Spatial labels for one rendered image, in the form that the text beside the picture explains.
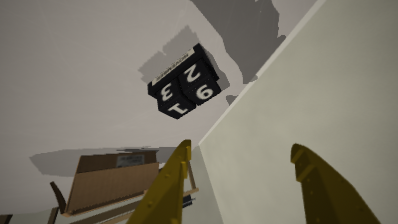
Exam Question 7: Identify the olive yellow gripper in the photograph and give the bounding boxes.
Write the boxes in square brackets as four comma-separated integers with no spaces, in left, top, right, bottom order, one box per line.
[126,139,381,224]

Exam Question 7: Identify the black number cube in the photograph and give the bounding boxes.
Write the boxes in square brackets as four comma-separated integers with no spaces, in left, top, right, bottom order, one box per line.
[178,57,222,106]
[156,77,197,120]

